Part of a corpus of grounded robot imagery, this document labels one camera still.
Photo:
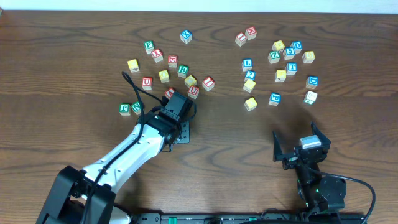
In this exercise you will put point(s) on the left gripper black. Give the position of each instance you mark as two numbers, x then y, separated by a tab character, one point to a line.
185	133

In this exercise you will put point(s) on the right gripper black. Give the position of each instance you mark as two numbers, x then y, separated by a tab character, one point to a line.
300	157

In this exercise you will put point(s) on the yellow o block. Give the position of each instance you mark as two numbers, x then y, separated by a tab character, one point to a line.
250	104
164	76

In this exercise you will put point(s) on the green B block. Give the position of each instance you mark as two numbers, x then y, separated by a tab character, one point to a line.
182	71

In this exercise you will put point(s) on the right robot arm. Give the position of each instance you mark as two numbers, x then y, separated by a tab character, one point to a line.
323	194

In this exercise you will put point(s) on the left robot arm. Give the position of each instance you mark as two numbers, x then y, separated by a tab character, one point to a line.
88	195

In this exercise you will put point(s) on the red A block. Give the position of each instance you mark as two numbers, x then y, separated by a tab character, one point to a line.
169	93

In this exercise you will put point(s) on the red U block centre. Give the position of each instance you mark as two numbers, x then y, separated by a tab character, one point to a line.
193	92

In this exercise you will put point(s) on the red u block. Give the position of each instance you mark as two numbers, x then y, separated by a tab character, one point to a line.
193	92
147	83

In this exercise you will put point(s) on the yellow block centre left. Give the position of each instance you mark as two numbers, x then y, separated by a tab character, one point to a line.
190	81

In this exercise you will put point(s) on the red I block left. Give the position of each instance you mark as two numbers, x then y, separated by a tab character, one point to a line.
208	83

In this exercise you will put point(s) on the red i block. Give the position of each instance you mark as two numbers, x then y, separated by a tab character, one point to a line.
241	39
208	83

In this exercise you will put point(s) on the red U block left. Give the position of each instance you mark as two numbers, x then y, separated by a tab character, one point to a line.
147	83

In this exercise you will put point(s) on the green N block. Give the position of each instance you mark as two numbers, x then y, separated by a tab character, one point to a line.
136	108

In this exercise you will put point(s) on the red E block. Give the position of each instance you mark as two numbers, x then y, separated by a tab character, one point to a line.
172	61

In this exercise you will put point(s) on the green 7 block tipped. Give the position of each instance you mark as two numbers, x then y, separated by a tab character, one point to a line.
310	97

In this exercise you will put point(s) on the blue P block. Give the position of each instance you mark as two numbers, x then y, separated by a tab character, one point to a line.
274	99

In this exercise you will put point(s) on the green J block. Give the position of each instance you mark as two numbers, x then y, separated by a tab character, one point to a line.
125	109

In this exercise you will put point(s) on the red X block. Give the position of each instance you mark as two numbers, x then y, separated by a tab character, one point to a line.
157	55

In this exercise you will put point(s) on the yellow block far left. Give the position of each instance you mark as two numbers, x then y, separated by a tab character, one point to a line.
133	65

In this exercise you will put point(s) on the blue D block right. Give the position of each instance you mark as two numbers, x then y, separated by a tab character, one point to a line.
312	82

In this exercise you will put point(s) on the blue d block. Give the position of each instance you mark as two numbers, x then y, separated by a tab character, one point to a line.
297	46
312	82

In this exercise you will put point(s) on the green F block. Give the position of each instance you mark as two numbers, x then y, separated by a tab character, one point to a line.
149	46

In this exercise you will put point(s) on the blue X block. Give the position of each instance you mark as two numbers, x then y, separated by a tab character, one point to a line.
186	36

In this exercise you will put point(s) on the yellow block under T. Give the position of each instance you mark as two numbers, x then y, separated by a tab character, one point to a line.
280	75

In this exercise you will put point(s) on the yellow S block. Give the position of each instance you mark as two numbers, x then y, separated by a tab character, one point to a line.
249	85

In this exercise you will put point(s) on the blue T block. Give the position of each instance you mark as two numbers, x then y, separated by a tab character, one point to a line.
291	68

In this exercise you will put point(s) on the blue 2 block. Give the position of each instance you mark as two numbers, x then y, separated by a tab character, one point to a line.
250	75

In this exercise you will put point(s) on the blue L block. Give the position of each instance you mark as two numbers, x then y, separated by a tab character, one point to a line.
247	64

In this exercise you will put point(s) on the yellow 8 block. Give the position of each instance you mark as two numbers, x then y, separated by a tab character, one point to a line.
308	56

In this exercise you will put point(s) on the red I block top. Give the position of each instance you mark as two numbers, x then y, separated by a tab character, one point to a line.
241	39

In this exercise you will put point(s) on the green Z block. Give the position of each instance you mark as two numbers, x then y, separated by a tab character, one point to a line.
273	57

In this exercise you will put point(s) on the blue 5 block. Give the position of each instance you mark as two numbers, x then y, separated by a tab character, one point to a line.
288	53

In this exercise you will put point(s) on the blue D block top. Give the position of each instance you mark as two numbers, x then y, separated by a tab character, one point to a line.
297	46

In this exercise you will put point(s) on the yellow block top right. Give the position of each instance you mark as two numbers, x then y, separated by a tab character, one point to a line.
278	46

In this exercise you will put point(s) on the red W block top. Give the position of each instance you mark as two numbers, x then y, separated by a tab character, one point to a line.
251	33

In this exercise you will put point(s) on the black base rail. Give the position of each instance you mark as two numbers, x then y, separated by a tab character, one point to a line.
271	216

